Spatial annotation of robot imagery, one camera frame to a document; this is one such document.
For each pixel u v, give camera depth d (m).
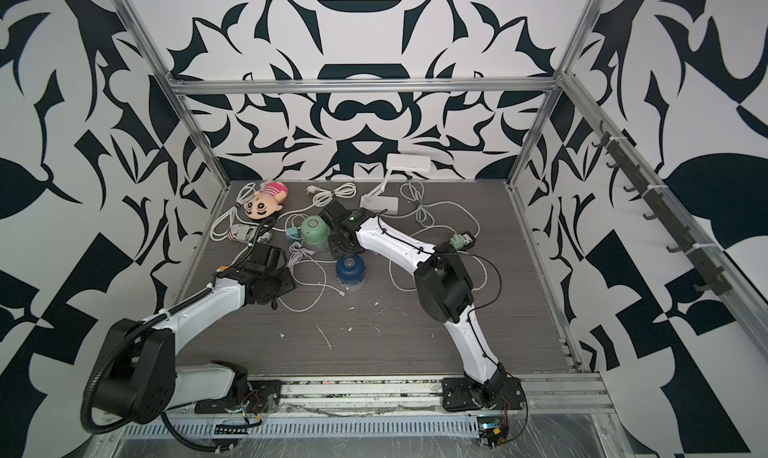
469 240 1.00
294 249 1.00
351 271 0.85
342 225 0.66
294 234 1.02
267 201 1.03
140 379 0.41
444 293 0.54
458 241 0.95
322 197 1.12
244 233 1.00
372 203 1.09
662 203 0.55
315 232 0.94
